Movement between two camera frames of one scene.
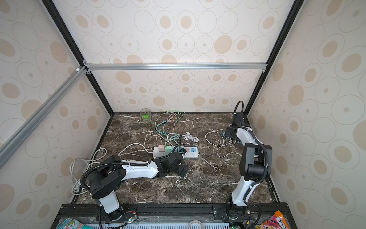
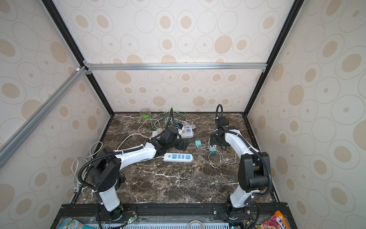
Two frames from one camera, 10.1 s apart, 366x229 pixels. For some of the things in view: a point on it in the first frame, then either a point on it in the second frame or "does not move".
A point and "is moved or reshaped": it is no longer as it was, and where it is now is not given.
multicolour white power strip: x=192 y=152 to x=184 y=132
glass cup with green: x=145 y=114 does not move
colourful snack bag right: x=277 y=221 does not move
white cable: x=188 y=136 to x=187 y=125
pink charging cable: x=152 y=134 is moved or reshaped
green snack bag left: x=79 y=223 does not move
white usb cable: x=219 y=146 is moved or reshaped
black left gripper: x=181 y=171 to x=181 y=147
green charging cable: x=165 y=119 to x=174 y=110
